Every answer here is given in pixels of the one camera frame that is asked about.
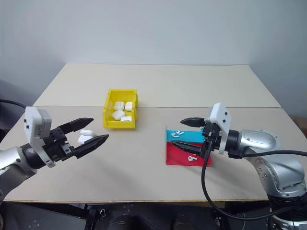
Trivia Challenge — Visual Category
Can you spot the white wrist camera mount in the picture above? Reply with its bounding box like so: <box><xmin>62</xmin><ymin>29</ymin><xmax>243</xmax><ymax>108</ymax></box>
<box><xmin>207</xmin><ymin>102</ymin><xmax>233</xmax><ymax>154</ymax></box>
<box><xmin>24</xmin><ymin>106</ymin><xmax>57</xmax><ymax>168</ymax></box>

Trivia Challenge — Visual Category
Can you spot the red and teal tray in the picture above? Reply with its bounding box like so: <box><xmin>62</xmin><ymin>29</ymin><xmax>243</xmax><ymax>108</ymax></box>
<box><xmin>165</xmin><ymin>126</ymin><xmax>213</xmax><ymax>166</ymax></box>

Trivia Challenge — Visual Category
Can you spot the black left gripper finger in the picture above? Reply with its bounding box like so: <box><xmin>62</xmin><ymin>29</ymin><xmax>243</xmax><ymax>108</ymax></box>
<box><xmin>71</xmin><ymin>134</ymin><xmax>110</xmax><ymax>160</ymax></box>
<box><xmin>57</xmin><ymin>117</ymin><xmax>94</xmax><ymax>135</ymax></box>

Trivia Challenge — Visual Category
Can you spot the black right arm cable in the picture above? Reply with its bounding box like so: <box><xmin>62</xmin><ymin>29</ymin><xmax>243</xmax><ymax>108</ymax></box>
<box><xmin>229</xmin><ymin>149</ymin><xmax>307</xmax><ymax>159</ymax></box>
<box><xmin>201</xmin><ymin>130</ymin><xmax>286</xmax><ymax>219</ymax></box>

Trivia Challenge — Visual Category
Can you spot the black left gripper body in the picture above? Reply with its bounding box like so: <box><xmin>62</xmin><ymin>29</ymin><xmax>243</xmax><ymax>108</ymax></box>
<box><xmin>42</xmin><ymin>127</ymin><xmax>76</xmax><ymax>164</ymax></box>

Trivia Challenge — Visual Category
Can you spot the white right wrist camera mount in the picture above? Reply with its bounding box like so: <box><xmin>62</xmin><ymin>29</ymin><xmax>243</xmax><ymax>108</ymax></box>
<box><xmin>207</xmin><ymin>102</ymin><xmax>233</xmax><ymax>154</ymax></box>

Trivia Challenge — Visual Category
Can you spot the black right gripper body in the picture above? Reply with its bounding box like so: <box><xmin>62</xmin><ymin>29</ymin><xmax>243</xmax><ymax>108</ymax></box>
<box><xmin>201</xmin><ymin>122</ymin><xmax>222</xmax><ymax>158</ymax></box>

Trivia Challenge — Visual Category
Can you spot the yellow plastic bin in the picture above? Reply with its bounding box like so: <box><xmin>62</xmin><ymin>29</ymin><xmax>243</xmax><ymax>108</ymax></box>
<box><xmin>103</xmin><ymin>89</ymin><xmax>139</xmax><ymax>130</ymax></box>

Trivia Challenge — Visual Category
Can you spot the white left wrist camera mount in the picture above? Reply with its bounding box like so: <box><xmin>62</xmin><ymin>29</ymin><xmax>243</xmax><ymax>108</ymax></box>
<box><xmin>24</xmin><ymin>106</ymin><xmax>57</xmax><ymax>168</ymax></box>

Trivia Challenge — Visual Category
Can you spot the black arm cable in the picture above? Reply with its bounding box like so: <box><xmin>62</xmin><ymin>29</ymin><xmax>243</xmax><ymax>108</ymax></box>
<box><xmin>229</xmin><ymin>149</ymin><xmax>307</xmax><ymax>159</ymax></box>
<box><xmin>0</xmin><ymin>99</ymin><xmax>27</xmax><ymax>109</ymax></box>
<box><xmin>201</xmin><ymin>130</ymin><xmax>286</xmax><ymax>219</ymax></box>

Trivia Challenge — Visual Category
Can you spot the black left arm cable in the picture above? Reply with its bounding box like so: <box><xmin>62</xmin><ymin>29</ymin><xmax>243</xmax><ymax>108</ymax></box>
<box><xmin>0</xmin><ymin>99</ymin><xmax>27</xmax><ymax>109</ymax></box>

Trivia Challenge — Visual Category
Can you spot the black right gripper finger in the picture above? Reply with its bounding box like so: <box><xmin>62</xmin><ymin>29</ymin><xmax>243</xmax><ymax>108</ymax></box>
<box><xmin>168</xmin><ymin>141</ymin><xmax>205</xmax><ymax>158</ymax></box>
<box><xmin>180</xmin><ymin>117</ymin><xmax>206</xmax><ymax>128</ymax></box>

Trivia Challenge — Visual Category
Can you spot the black table frame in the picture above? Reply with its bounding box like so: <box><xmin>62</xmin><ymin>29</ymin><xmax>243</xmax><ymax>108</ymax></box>
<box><xmin>79</xmin><ymin>203</ymin><xmax>108</xmax><ymax>230</ymax></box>

